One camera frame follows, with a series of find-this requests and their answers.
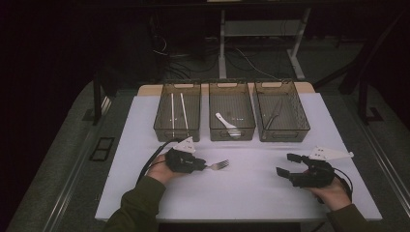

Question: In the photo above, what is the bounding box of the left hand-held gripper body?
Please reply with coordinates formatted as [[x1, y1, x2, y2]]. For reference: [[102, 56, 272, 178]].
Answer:
[[164, 135, 199, 174]]

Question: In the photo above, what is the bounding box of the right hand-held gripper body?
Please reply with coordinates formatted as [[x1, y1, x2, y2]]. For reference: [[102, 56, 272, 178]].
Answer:
[[291, 146, 355, 189]]

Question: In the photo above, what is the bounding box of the steel fork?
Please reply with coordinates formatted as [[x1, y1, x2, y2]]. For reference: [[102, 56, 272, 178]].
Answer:
[[205, 159, 231, 171]]

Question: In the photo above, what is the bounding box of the smoky transparent plastic bin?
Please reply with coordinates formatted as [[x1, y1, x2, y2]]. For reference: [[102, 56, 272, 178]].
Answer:
[[153, 82, 202, 143], [252, 79, 311, 143], [208, 80, 257, 142]]

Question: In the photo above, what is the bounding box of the white plastic spoon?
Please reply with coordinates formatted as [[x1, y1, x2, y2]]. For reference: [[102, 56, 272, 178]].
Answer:
[[215, 111, 243, 138]]

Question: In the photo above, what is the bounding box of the white chopstick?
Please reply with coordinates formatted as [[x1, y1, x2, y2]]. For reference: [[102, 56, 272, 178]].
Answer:
[[170, 93, 176, 140], [179, 92, 190, 140]]

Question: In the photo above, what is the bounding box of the person's left hand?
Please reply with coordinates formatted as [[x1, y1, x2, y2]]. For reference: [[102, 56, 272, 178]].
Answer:
[[146, 154, 182, 187]]

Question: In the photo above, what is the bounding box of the person's right hand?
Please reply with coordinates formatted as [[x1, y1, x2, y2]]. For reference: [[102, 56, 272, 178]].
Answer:
[[306, 178, 352, 212]]

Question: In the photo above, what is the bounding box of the white table cover sheet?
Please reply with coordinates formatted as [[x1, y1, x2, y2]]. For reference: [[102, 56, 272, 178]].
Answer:
[[95, 92, 384, 223]]

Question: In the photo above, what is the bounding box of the black slanted metal stand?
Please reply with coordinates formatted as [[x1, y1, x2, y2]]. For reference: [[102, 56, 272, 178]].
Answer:
[[313, 9, 410, 126]]

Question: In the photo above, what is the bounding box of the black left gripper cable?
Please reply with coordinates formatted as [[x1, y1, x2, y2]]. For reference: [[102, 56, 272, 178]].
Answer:
[[136, 138, 182, 186]]

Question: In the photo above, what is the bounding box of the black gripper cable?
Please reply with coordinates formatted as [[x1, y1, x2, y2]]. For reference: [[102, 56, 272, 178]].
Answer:
[[317, 167, 355, 205], [136, 138, 182, 186]]

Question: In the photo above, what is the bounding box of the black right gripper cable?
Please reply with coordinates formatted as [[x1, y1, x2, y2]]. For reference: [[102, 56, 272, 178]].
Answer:
[[317, 167, 355, 205]]

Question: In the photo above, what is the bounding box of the black floor cable bundle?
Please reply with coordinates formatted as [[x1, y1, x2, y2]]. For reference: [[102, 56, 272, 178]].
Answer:
[[149, 17, 223, 81]]

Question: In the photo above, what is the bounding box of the white floor cable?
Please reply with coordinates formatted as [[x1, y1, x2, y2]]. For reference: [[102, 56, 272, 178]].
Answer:
[[235, 47, 279, 81]]

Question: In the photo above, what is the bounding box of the white metal desk frame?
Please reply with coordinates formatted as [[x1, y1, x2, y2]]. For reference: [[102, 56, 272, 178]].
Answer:
[[218, 7, 313, 81]]

